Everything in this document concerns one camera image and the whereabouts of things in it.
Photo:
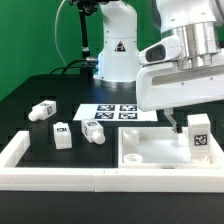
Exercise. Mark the white square table top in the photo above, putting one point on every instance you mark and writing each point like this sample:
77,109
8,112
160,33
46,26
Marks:
162,148

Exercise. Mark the white sheet with markers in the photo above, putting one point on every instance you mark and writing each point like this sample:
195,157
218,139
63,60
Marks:
114,112

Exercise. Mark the white U-shaped fence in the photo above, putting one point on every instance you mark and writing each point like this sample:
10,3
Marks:
13,178

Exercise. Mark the black camera stand pole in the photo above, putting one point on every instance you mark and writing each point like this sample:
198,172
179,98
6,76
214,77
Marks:
85,8

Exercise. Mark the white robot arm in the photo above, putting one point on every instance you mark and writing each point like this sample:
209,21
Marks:
185,67

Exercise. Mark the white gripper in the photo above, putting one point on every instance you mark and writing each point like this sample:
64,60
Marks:
162,86

